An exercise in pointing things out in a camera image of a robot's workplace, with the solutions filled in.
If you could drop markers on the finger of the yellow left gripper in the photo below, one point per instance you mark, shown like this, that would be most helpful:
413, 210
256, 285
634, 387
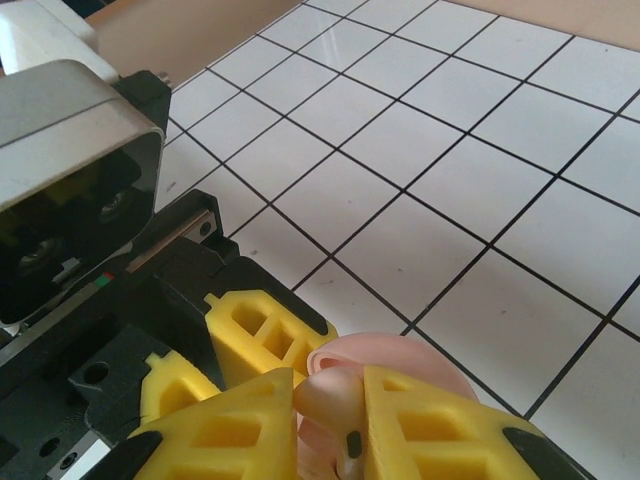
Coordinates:
175, 385
250, 325

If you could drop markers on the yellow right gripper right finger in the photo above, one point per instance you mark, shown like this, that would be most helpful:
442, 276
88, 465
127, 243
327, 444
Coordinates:
440, 440

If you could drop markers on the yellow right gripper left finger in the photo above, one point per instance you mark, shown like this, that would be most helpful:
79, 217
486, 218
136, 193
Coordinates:
210, 440

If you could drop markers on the earbud charging case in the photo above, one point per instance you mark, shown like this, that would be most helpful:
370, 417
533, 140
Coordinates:
400, 357

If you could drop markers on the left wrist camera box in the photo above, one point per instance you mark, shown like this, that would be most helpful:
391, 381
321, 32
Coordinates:
75, 140

